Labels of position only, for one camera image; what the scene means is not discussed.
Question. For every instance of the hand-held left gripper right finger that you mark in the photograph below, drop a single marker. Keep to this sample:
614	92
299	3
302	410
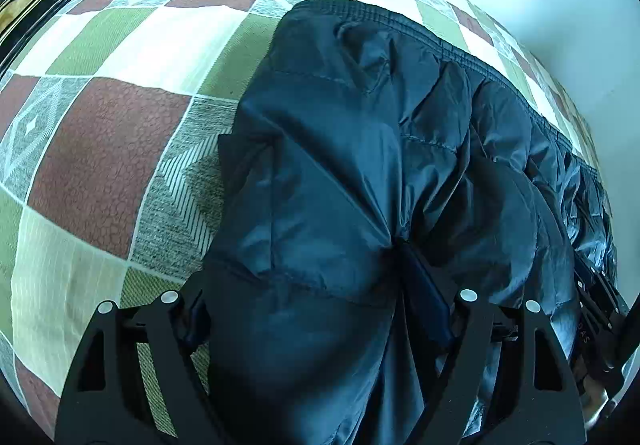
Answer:
431	300

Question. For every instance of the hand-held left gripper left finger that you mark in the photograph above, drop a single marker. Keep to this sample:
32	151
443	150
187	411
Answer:
172	322

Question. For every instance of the black puffer jacket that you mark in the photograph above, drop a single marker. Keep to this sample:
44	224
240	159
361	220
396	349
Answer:
325	175

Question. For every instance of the checkered bed sheet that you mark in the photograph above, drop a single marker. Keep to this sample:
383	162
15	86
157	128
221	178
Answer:
100	140

